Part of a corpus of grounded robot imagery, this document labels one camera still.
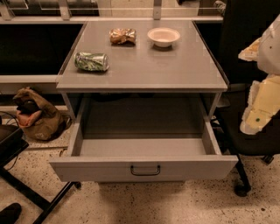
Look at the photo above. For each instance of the white paper bowl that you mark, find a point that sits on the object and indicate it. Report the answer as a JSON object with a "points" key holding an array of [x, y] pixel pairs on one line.
{"points": [[163, 37]]}

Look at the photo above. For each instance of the crumpled gold chip bag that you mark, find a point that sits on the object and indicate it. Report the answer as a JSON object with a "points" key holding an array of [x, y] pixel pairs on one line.
{"points": [[119, 36]]}

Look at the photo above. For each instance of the grey top drawer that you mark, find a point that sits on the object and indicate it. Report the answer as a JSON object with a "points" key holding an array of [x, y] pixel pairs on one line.
{"points": [[172, 132]]}

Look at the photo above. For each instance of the black chair base left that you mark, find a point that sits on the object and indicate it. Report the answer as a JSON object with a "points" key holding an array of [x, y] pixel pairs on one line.
{"points": [[31, 180]]}

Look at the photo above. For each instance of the grey cabinet with top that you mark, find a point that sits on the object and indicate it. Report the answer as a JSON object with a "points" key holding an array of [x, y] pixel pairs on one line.
{"points": [[144, 70]]}

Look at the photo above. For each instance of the crushed green soda can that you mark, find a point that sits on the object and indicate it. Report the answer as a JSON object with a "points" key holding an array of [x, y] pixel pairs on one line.
{"points": [[92, 62]]}

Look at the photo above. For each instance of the black drawer handle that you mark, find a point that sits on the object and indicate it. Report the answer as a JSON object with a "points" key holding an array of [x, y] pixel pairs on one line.
{"points": [[145, 171]]}

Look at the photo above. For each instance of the black shoe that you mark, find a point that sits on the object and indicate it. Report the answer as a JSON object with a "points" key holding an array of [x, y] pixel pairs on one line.
{"points": [[10, 214]]}

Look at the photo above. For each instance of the brown canvas bag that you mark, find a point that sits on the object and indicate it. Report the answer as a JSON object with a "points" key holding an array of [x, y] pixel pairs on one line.
{"points": [[37, 117]]}

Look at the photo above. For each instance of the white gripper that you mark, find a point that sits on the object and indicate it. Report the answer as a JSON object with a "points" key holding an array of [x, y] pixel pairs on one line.
{"points": [[270, 49]]}

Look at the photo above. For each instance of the black office chair right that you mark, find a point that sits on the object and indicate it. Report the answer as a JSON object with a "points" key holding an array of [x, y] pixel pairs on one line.
{"points": [[244, 22]]}

